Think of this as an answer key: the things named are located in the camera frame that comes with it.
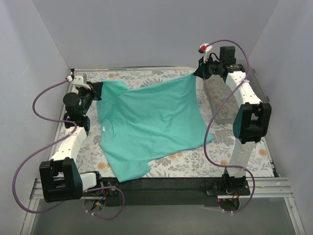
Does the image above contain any teal t shirt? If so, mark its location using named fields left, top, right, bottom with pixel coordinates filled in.
left=97, top=74, right=213, bottom=182

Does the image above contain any aluminium frame rail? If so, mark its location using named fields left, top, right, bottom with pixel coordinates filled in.
left=30, top=177, right=294, bottom=199

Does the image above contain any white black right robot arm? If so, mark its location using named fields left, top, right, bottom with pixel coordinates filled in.
left=194, top=44, right=271, bottom=196

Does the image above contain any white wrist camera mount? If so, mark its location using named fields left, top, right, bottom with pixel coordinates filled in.
left=66, top=72, right=91, bottom=90
left=199, top=43, right=213, bottom=63

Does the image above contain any clear plastic bin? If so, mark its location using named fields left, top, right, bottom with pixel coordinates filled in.
left=203, top=60, right=269, bottom=124

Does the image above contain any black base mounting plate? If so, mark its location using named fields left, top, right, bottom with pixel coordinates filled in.
left=101, top=177, right=252, bottom=207

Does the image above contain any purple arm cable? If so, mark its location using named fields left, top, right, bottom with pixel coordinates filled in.
left=207, top=39, right=257, bottom=214
left=11, top=77, right=126, bottom=220

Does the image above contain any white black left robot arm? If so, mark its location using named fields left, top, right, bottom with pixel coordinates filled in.
left=39, top=82, right=104, bottom=203

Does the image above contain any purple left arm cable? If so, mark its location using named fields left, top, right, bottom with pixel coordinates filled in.
left=11, top=77, right=126, bottom=220

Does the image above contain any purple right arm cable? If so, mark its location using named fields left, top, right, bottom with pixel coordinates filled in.
left=207, top=39, right=257, bottom=214

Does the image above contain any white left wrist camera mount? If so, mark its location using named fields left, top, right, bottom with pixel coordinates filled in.
left=66, top=72, right=91, bottom=90

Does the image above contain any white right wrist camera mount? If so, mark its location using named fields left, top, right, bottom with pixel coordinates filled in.
left=199, top=43, right=213, bottom=63

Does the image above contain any floral patterned table mat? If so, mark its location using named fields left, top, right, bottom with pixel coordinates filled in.
left=76, top=68, right=277, bottom=177

